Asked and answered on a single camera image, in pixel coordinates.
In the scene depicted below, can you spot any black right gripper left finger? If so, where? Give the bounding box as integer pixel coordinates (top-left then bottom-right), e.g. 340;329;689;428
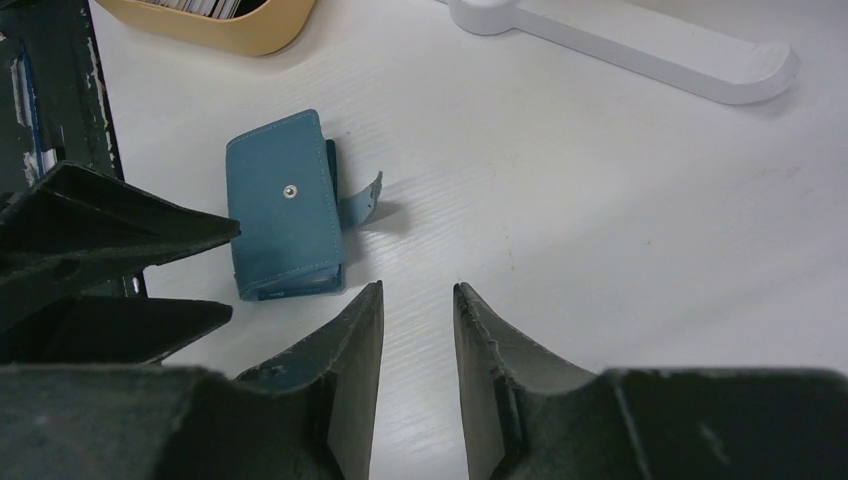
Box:
1;281;384;479

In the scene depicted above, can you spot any white clothes rack stand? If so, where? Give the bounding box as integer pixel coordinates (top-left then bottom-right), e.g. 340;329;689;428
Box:
447;0;801;105

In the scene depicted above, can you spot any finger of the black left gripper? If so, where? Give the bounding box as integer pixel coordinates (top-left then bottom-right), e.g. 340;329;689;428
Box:
1;296;233;365
1;162;240;330

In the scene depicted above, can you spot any yellow box of cards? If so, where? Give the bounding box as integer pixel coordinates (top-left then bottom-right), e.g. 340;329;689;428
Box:
99;1;315;57

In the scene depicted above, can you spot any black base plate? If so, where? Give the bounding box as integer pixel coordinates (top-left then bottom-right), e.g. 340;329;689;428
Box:
1;1;125;269

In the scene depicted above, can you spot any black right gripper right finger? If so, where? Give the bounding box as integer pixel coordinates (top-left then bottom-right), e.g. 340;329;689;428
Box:
453;283;847;479

